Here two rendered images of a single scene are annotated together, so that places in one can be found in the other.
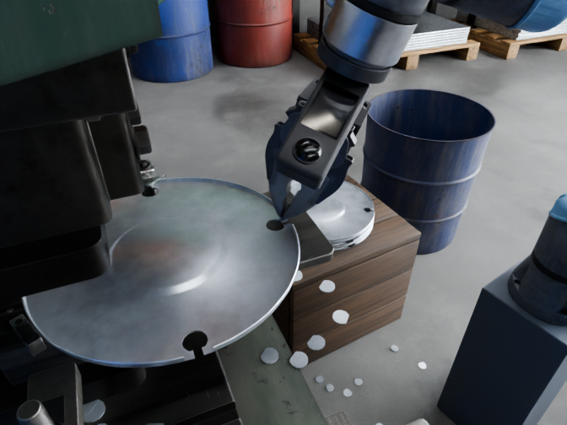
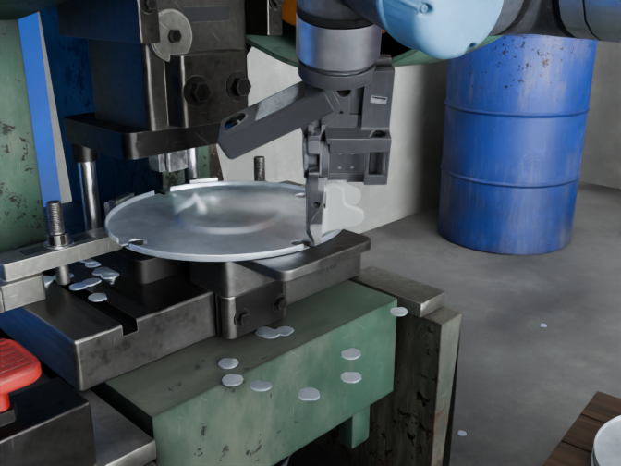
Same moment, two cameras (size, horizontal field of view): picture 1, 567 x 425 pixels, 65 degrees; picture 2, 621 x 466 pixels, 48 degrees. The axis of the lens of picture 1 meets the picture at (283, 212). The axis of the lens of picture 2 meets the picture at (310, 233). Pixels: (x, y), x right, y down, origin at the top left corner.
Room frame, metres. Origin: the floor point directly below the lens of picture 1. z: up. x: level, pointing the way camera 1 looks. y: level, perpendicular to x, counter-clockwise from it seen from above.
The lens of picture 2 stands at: (0.15, -0.65, 1.05)
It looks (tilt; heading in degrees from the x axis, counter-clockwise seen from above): 20 degrees down; 67
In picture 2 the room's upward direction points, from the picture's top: straight up
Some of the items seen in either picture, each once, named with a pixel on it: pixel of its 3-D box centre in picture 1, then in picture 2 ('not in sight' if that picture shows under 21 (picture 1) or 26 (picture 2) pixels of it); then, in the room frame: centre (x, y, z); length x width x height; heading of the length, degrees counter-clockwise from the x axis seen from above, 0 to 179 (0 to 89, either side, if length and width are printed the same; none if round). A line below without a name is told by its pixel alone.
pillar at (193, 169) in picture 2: not in sight; (190, 161); (0.37, 0.33, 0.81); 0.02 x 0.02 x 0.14
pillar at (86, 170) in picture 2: not in sight; (88, 181); (0.22, 0.27, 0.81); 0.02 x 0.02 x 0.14
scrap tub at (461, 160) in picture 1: (416, 172); not in sight; (1.40, -0.49, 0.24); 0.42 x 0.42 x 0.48
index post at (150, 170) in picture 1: (148, 190); not in sight; (0.53, 0.19, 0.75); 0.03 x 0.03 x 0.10; 23
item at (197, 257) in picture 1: (168, 250); (228, 214); (0.36, 0.13, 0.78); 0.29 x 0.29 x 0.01
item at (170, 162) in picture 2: not in sight; (170, 153); (0.32, 0.23, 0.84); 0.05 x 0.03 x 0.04; 23
